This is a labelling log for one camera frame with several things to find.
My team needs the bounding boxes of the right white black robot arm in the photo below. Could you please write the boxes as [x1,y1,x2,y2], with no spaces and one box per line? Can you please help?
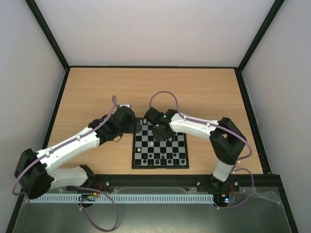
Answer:
[144,107,249,190]

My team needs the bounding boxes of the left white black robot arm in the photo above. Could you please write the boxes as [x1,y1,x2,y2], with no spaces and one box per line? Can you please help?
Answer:
[14,104,140,200]

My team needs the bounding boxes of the black and silver chessboard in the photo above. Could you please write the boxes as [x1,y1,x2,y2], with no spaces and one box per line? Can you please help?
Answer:
[132,118,189,169]

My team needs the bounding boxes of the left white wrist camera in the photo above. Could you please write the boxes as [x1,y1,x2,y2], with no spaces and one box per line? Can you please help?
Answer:
[119,103,132,109]

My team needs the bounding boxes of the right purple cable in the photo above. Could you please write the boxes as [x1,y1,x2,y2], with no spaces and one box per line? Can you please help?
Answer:
[150,91,255,210]

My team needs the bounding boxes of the purple cable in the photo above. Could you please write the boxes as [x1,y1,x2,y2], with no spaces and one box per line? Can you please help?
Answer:
[150,91,255,210]
[12,95,121,231]

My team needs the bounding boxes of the light blue cable duct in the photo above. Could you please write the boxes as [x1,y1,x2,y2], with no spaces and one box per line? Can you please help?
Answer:
[30,194,214,204]

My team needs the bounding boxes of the black frame posts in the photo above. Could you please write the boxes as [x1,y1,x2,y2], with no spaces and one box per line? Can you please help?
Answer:
[24,0,299,233]

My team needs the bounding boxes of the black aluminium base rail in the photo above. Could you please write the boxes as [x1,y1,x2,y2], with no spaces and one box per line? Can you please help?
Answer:
[81,174,284,194]

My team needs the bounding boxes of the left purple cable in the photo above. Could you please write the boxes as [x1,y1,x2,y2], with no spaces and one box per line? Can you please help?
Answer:
[12,95,121,231]

